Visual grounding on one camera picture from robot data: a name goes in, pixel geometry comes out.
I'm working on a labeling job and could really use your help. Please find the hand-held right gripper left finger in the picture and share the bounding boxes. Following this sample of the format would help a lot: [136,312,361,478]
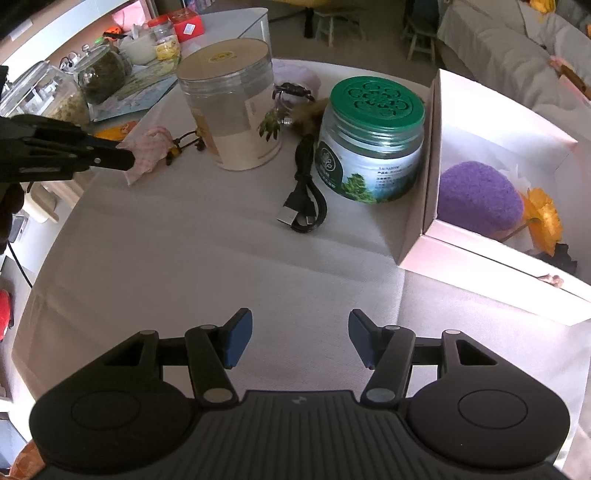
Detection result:
[99,308,254,409]

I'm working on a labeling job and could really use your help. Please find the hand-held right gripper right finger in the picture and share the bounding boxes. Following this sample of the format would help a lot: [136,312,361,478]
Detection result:
[348,308,502,409]

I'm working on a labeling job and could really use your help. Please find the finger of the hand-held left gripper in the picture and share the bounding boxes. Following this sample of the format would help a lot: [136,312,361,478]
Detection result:
[9,114,123,151]
[19,140,136,181]

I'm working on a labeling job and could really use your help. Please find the pink checkered cloth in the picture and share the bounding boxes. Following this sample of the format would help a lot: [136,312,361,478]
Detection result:
[116,126,175,186]

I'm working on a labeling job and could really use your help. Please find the white box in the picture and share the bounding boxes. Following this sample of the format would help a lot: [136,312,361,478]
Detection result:
[23,185,61,225]
[396,68,591,328]

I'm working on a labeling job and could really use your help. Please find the purple and pink sponge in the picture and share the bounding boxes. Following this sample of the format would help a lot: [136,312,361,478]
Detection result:
[436,161,526,236]

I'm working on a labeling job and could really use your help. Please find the dark cloth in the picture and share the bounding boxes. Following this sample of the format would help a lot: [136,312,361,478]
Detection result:
[526,242,579,278]

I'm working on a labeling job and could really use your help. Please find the orange artificial flower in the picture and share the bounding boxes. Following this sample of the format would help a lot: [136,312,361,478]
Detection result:
[501,186,565,257]

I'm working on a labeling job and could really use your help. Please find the glass jar of pale contents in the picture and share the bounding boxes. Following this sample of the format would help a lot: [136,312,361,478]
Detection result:
[0,60,90,130]

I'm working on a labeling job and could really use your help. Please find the orange packet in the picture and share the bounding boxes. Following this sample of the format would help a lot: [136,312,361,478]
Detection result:
[95,121,139,141]

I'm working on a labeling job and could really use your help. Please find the glass jar of dark tea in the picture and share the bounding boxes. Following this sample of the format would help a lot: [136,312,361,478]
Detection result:
[74,45,134,106]

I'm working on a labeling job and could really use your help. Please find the light blue printed tray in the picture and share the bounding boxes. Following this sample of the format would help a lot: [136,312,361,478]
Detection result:
[91,60,180,123]

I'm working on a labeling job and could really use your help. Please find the red lid jar yellow contents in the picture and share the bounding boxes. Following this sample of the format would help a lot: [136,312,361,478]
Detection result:
[148,15,182,61]

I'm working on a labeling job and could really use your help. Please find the pink bag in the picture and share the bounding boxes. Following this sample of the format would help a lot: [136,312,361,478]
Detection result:
[113,0,155,28]

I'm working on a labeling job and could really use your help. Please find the clear plastic jar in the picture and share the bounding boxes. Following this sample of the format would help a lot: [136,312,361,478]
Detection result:
[177,38,283,172]

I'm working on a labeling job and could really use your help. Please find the red object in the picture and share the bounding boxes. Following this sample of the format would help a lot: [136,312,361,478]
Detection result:
[0,288,12,342]

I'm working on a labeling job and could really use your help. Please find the red box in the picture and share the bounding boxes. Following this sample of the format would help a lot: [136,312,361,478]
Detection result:
[166,9,205,42]

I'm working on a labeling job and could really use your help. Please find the green lid jar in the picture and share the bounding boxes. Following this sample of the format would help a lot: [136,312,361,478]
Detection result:
[314,76,426,204]

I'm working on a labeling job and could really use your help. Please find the lavender cloth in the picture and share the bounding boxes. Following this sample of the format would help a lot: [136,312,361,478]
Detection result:
[271,59,322,95]

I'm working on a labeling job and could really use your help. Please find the small wooden stool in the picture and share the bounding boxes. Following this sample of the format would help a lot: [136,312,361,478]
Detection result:
[302,7,343,47]
[401,9,440,61]

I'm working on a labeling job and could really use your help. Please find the grey sofa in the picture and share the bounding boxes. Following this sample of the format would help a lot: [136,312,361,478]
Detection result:
[436,0,591,121]

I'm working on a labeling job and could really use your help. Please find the pink and brown toy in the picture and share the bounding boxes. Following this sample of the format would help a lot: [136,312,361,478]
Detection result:
[549,55,591,97]

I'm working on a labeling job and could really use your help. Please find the dark cord with yellow charm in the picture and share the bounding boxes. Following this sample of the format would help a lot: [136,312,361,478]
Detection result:
[165,130,207,166]

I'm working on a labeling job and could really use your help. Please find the black usb cable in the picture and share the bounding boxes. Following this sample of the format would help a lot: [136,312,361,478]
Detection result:
[276,133,328,234]

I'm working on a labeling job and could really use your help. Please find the brown furry keychain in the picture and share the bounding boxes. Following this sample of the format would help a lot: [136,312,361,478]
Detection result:
[277,99,331,137]

